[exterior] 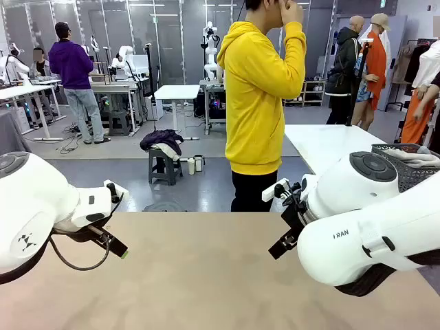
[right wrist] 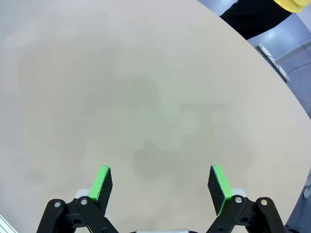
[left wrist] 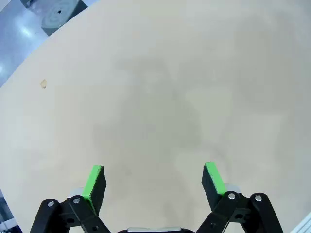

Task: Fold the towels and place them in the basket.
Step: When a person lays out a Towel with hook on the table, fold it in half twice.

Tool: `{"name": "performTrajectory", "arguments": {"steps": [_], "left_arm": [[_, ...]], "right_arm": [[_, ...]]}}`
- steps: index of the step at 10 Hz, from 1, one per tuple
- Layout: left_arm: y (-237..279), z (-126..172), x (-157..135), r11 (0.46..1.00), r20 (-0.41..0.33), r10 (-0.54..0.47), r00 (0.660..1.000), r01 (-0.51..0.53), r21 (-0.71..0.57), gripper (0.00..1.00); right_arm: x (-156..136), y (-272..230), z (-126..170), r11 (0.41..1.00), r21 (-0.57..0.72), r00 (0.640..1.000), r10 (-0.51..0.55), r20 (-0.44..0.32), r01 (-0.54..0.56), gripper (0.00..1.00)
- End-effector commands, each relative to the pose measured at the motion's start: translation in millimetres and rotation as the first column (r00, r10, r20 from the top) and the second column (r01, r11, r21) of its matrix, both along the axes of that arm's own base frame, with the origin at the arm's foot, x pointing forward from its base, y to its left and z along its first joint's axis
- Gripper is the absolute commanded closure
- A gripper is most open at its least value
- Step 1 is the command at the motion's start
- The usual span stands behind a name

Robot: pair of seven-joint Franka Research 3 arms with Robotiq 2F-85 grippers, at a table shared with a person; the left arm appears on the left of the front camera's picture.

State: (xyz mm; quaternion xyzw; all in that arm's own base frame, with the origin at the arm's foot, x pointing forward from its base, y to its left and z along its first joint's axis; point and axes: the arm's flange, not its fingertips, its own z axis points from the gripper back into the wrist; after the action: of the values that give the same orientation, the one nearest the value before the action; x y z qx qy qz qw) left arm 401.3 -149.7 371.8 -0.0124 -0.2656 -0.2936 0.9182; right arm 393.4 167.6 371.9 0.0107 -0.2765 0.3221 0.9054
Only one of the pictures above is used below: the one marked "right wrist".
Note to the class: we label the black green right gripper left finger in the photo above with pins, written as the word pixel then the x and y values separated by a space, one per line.
pixel 99 187

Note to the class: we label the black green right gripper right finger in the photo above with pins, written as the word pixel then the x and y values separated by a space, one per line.
pixel 222 184

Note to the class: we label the person in yellow hoodie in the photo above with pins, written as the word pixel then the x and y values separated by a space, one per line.
pixel 252 17

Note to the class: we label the white side table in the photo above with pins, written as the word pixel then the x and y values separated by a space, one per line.
pixel 267 54

